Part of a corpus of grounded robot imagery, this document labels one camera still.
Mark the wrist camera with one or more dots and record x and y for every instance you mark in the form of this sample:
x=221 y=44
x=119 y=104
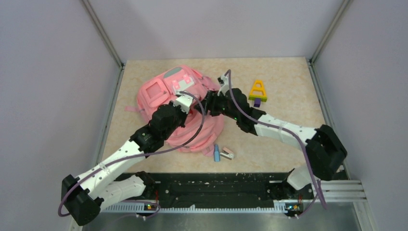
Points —
x=183 y=101
x=224 y=81

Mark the pink student backpack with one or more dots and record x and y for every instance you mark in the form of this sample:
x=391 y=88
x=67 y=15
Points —
x=200 y=131

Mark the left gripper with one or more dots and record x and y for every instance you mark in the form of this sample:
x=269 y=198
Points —
x=184 y=114

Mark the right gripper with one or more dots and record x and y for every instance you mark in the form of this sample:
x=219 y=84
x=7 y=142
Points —
x=210 y=102

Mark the yellow toy triangle block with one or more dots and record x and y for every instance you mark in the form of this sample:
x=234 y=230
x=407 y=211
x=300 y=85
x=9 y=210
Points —
x=258 y=91

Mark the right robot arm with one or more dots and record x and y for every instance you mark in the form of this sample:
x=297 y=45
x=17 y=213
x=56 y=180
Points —
x=323 y=151

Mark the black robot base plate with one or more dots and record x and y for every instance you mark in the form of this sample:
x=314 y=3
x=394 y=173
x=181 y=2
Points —
x=169 y=188

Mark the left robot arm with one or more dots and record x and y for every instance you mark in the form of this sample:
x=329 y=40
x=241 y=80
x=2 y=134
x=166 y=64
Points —
x=82 y=195

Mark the aluminium frame rail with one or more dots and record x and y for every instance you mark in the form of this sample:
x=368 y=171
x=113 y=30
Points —
x=101 y=32

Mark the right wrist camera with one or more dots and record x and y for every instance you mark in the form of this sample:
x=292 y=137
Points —
x=224 y=81

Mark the purple toy cube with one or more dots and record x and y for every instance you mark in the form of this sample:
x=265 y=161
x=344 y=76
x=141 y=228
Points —
x=257 y=102

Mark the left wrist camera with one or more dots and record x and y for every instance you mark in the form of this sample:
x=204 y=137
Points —
x=183 y=101

